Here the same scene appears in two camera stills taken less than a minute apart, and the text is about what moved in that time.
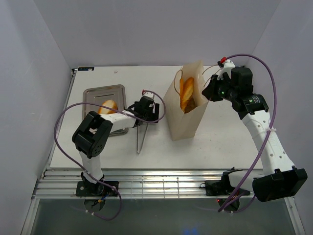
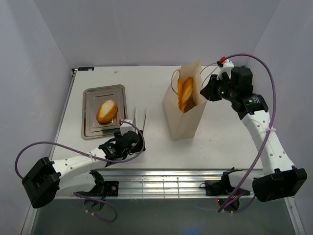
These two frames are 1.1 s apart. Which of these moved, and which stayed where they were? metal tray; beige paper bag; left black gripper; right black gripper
Moved: left black gripper
Stayed: right black gripper; beige paper bag; metal tray
